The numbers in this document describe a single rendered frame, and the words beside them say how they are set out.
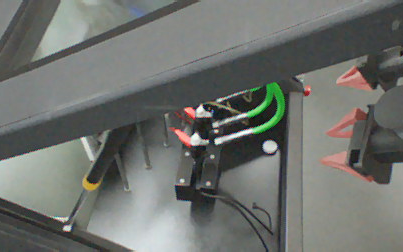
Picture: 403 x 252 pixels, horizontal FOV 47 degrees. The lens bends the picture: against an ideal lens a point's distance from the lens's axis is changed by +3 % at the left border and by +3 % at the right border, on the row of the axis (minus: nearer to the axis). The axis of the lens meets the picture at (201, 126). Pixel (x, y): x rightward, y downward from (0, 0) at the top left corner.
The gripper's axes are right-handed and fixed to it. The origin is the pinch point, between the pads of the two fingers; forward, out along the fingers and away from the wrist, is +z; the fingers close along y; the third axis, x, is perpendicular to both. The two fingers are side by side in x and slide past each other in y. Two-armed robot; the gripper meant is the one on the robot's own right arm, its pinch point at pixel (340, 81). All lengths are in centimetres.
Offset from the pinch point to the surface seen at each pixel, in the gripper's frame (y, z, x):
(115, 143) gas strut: 38, -11, 52
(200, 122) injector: 9.8, 28.5, 12.3
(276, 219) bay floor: -24.3, 29.7, 16.7
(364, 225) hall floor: -107, 63, -37
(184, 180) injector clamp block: 2.2, 35.9, 22.8
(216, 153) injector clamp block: -0.7, 32.7, 12.6
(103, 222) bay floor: 4, 60, 34
